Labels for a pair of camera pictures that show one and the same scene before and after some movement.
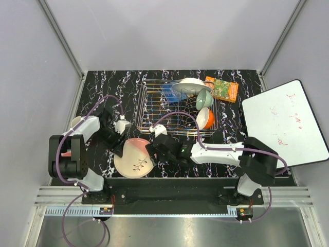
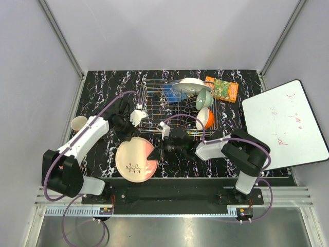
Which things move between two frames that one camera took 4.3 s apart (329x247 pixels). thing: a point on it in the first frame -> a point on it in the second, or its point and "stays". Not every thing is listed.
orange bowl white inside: [205, 118] stays
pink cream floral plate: [136, 162] stays
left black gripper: [119, 146] -> [128, 135]
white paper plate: [190, 85] stays
